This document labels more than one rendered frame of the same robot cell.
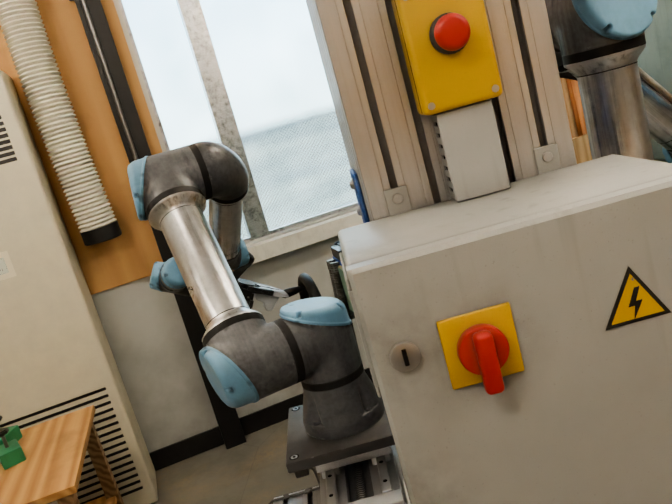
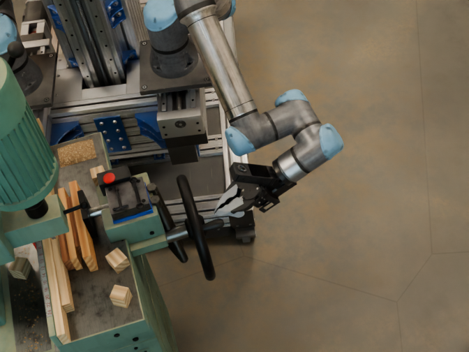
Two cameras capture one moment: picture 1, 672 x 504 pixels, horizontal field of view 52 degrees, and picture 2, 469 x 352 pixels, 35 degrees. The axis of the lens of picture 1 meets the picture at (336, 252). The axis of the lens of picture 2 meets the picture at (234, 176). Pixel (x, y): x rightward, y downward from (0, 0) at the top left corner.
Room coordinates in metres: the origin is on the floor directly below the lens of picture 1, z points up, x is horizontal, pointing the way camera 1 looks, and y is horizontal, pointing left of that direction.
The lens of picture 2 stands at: (2.85, 0.28, 2.45)
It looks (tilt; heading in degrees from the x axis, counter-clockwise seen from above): 54 degrees down; 183
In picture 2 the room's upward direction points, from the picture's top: 10 degrees counter-clockwise
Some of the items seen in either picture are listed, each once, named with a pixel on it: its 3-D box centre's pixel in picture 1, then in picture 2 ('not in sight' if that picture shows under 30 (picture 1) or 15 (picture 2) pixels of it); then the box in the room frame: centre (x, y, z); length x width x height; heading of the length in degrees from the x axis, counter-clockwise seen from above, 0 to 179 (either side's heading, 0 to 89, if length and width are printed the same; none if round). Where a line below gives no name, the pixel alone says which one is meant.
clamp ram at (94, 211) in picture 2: not in sight; (98, 211); (1.79, -0.13, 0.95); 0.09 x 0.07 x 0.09; 11
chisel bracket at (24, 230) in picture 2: not in sight; (35, 222); (1.85, -0.26, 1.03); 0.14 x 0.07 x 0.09; 101
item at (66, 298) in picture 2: not in sight; (51, 207); (1.74, -0.26, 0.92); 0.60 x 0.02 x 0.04; 11
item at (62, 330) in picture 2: not in sight; (47, 232); (1.82, -0.26, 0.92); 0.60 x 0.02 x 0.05; 11
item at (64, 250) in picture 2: not in sight; (63, 231); (1.82, -0.22, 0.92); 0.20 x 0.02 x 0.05; 11
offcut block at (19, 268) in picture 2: not in sight; (20, 267); (1.85, -0.36, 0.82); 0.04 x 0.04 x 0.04; 74
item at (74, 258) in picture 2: not in sight; (70, 228); (1.82, -0.20, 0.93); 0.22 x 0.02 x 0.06; 11
